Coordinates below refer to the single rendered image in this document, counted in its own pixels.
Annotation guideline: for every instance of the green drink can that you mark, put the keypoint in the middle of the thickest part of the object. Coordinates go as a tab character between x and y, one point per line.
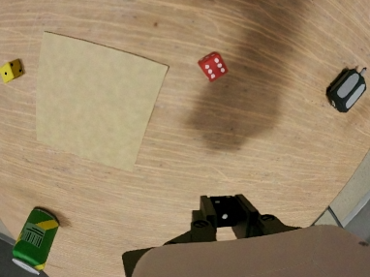
34	242

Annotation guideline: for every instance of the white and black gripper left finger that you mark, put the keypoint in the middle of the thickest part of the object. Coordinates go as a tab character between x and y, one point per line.
201	231

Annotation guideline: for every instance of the red die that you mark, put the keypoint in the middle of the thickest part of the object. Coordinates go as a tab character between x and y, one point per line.
213	66

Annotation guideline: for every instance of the beige square mat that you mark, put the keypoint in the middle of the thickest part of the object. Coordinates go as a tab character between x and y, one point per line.
95	101

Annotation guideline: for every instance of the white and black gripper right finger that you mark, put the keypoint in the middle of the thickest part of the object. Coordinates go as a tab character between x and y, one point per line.
250	222

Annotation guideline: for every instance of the yellow die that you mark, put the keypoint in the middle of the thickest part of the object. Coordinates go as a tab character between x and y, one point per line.
11	70

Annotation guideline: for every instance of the black die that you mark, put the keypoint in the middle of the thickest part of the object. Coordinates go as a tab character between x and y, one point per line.
226	208

